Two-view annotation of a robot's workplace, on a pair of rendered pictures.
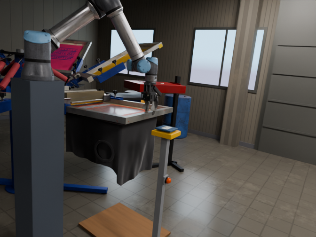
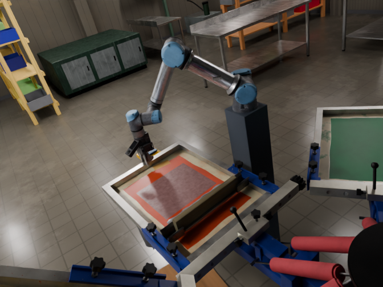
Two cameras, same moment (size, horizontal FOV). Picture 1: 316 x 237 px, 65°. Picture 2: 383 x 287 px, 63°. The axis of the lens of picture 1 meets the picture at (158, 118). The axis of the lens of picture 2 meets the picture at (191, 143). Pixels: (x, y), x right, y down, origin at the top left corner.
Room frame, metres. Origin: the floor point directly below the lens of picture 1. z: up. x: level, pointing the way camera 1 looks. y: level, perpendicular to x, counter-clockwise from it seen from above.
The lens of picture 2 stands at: (2.87, 1.11, 2.04)
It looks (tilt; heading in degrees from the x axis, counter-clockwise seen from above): 31 degrees down; 209
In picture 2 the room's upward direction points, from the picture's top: 14 degrees counter-clockwise
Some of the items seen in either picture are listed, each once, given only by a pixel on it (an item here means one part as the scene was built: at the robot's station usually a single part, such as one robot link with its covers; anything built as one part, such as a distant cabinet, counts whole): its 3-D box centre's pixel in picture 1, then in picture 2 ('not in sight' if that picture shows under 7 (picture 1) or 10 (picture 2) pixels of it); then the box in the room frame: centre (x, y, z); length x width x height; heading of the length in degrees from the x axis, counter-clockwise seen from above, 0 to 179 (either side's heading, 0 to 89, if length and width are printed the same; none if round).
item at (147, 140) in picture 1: (137, 149); not in sight; (1.65, 0.12, 0.74); 0.45 x 0.03 x 0.43; 151
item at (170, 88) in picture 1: (154, 86); not in sight; (3.04, 0.08, 1.06); 0.61 x 0.46 x 0.12; 121
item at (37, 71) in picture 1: (37, 69); (244, 99); (1.24, 0.61, 1.25); 0.15 x 0.15 x 0.10
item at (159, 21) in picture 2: not in sight; (155, 34); (-4.43, -3.21, 0.45); 1.76 x 0.68 x 0.91; 56
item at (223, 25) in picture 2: not in sight; (255, 41); (-2.48, -0.20, 0.54); 1.99 x 0.75 x 1.07; 146
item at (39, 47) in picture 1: (37, 44); (241, 81); (1.25, 0.62, 1.37); 0.13 x 0.12 x 0.14; 21
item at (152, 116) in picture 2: (136, 65); (151, 116); (1.55, 0.16, 1.31); 0.11 x 0.11 x 0.08; 21
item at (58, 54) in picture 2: not in sight; (92, 60); (-2.91, -4.20, 0.40); 1.99 x 1.82 x 0.80; 146
